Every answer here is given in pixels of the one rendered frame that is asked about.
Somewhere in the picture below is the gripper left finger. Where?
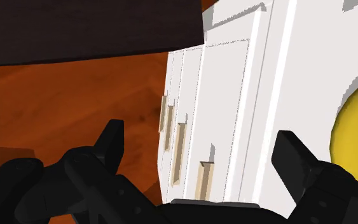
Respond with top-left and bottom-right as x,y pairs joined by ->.
0,118 -> 167,224

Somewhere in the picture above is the white cabinet with tan handles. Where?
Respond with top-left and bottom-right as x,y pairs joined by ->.
156,0 -> 358,220

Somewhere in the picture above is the yellow round object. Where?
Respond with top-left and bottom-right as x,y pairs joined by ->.
329,75 -> 358,188

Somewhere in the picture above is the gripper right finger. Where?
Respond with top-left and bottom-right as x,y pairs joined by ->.
271,130 -> 358,224

